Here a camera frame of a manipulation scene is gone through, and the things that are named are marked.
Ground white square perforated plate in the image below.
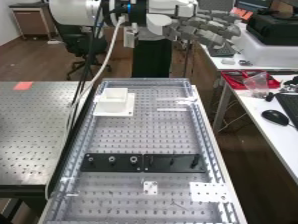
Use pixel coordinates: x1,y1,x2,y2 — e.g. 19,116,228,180
189,181,229,203

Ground black keyboard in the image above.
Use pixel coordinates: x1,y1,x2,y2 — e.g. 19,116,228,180
207,42,237,58
275,92,298,130

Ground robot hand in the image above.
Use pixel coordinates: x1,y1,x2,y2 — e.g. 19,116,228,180
145,0,245,55

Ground small white box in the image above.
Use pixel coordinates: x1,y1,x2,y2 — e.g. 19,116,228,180
92,86,136,118

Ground small white camera block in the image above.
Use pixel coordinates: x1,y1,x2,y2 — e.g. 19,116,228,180
123,26,140,50

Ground black cable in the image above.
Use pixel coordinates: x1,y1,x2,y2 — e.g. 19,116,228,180
68,19,108,108

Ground large white box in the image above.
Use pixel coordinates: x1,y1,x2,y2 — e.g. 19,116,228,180
240,21,298,68

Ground white cable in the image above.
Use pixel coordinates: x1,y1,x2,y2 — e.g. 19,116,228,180
44,15,128,201

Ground small white jointed device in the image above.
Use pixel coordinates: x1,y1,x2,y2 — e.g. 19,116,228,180
281,83,298,94

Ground black case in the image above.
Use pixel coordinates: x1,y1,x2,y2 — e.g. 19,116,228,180
247,12,298,47

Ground white desk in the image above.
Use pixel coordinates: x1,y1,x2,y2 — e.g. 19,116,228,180
233,74,298,185
199,42,298,75

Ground black office chair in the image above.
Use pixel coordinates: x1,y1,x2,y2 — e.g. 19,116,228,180
59,23,114,81

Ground black pedestal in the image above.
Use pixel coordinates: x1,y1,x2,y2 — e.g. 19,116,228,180
131,31,175,79

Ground clear plastic cup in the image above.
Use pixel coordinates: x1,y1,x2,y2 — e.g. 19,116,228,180
243,71,272,99

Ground small white bracket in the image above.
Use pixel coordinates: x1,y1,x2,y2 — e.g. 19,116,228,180
141,180,160,196

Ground red tray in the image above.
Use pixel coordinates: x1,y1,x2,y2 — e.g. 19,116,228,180
220,68,282,91

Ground clear box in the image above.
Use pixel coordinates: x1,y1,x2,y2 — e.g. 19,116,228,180
43,77,248,224

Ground black plate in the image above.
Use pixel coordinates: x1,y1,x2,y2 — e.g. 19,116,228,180
80,152,208,174

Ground black mouse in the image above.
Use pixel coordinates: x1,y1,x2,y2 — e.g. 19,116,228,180
261,109,292,127

